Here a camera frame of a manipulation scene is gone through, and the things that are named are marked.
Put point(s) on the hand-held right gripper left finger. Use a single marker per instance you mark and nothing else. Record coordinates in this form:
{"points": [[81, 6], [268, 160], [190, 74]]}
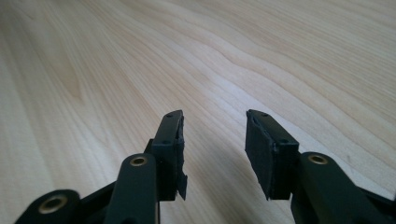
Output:
{"points": [[168, 149]]}

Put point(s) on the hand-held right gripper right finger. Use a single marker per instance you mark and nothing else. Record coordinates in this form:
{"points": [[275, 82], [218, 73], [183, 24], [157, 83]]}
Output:
{"points": [[267, 155]]}

